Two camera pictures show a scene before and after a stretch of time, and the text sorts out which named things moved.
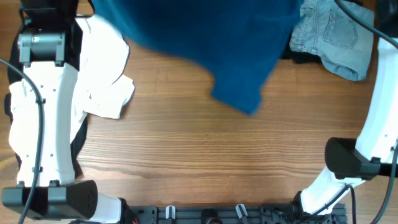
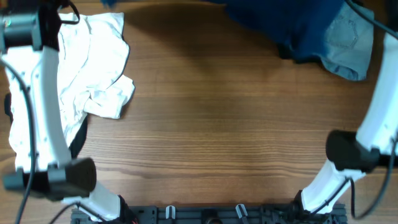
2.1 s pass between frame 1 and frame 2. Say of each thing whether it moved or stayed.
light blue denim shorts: stayed
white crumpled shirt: stayed
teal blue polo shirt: moved
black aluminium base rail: stayed
